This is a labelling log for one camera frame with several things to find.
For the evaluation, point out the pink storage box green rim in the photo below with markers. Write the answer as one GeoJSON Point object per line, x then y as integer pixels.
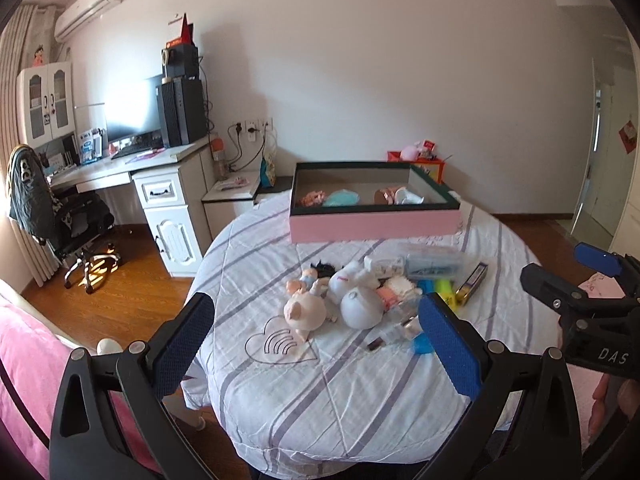
{"type": "Point", "coordinates": [438, 215]}

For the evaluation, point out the wall power sockets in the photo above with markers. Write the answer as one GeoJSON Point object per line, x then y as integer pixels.
{"type": "Point", "coordinates": [263, 125]}

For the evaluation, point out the white desk with drawers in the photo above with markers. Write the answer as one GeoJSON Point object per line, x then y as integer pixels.
{"type": "Point", "coordinates": [170, 185]}

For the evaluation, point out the pig figurine toy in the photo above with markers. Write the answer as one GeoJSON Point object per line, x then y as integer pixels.
{"type": "Point", "coordinates": [305, 312]}

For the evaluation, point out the black office chair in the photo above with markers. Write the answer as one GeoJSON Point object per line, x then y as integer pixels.
{"type": "Point", "coordinates": [67, 225]}

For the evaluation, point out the white charger adapter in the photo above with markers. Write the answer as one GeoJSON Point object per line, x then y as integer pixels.
{"type": "Point", "coordinates": [384, 267]}

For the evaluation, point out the computer monitor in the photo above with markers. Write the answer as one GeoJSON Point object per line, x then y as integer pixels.
{"type": "Point", "coordinates": [130, 108]}

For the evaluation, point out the white air conditioner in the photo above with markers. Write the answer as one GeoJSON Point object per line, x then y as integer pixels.
{"type": "Point", "coordinates": [78, 14]}

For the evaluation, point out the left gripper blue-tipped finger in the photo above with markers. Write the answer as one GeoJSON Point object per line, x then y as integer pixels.
{"type": "Point", "coordinates": [623, 268]}

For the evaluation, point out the rose gold cup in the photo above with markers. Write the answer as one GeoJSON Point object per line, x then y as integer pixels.
{"type": "Point", "coordinates": [387, 196]}

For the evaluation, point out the person's hand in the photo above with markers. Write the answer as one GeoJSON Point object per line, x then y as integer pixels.
{"type": "Point", "coordinates": [609, 393]}

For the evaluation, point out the white striped quilt cover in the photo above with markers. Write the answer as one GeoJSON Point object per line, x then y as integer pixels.
{"type": "Point", "coordinates": [310, 411]}

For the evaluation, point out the gold rectangular box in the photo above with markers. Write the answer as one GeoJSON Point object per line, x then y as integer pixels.
{"type": "Point", "coordinates": [468, 288]}

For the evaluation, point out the low white black cabinet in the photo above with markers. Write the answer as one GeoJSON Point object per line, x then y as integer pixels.
{"type": "Point", "coordinates": [223, 206]}

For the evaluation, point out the white glass door cabinet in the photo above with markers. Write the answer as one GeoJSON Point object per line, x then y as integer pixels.
{"type": "Point", "coordinates": [45, 104]}

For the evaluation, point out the white unicorn toy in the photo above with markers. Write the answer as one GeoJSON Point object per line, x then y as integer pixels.
{"type": "Point", "coordinates": [353, 275]}

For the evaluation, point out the red toy crate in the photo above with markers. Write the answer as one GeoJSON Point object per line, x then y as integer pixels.
{"type": "Point", "coordinates": [434, 167]}

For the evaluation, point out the pink block toy house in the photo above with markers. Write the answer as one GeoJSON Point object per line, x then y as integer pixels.
{"type": "Point", "coordinates": [313, 199]}

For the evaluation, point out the white door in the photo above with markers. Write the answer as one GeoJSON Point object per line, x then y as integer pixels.
{"type": "Point", "coordinates": [610, 158]}

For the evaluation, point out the clear plastic swab box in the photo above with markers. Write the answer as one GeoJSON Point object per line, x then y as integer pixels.
{"type": "Point", "coordinates": [432, 262]}

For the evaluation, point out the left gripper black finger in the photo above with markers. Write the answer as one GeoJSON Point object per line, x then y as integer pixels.
{"type": "Point", "coordinates": [555, 287]}

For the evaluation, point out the pink sofa cushion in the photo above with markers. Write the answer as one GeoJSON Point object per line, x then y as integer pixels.
{"type": "Point", "coordinates": [34, 359]}

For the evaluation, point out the black speaker box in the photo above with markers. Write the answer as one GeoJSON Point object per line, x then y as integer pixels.
{"type": "Point", "coordinates": [180, 61]}

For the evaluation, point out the white round piggy bank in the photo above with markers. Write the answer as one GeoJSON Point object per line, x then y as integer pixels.
{"type": "Point", "coordinates": [362, 308]}

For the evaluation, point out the black hair clip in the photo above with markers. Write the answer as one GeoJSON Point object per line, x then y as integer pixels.
{"type": "Point", "coordinates": [323, 270]}

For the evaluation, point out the yellow highlighter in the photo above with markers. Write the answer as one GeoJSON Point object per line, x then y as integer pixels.
{"type": "Point", "coordinates": [446, 291]}

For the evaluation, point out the pink plush in crate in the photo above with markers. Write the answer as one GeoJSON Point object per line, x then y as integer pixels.
{"type": "Point", "coordinates": [410, 153]}

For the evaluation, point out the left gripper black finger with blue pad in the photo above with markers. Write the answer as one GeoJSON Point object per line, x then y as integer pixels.
{"type": "Point", "coordinates": [109, 420]}
{"type": "Point", "coordinates": [522, 420]}

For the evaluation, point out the black computer tower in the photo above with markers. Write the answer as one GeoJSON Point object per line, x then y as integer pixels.
{"type": "Point", "coordinates": [181, 110]}

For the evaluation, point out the baby doll blue clothes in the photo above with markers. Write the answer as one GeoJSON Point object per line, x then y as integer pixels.
{"type": "Point", "coordinates": [305, 283]}

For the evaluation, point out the blue highlighter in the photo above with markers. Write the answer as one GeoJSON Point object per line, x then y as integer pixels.
{"type": "Point", "coordinates": [426, 286]}

